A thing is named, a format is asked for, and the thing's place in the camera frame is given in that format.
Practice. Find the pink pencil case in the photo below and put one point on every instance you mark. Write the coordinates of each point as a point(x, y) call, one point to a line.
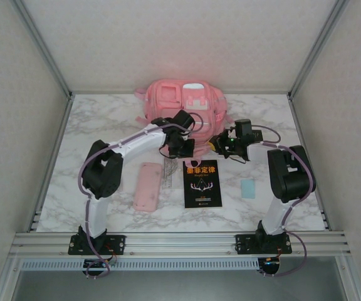
point(147, 186)

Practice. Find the aluminium table edge rail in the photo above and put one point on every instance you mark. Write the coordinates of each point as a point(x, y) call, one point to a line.
point(309, 163)
point(50, 163)

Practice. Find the light blue eraser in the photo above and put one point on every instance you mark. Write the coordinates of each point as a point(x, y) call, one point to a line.
point(248, 188)

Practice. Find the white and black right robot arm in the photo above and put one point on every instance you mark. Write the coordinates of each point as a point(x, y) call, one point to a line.
point(290, 175)

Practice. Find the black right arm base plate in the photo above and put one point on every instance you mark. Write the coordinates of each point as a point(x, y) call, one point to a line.
point(246, 243)

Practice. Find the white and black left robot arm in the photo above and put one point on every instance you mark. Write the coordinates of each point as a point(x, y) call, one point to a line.
point(136, 141)

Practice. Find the black book with orange title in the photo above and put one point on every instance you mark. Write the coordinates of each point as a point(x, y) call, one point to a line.
point(202, 191)

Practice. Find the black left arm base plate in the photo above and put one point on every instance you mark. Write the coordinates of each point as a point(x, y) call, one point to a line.
point(118, 243)

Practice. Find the pink backpack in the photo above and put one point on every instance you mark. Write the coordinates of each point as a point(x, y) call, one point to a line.
point(165, 100)

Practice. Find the aluminium frame post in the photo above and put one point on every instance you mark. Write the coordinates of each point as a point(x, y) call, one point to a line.
point(318, 47)
point(42, 47)

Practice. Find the wide aluminium base rail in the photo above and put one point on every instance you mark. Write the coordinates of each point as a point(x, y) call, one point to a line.
point(180, 243)

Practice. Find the clear plastic ruler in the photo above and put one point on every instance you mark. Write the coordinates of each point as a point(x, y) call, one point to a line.
point(169, 178)

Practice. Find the small black circuit board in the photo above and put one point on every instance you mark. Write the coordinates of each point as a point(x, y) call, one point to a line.
point(96, 265)
point(271, 265)

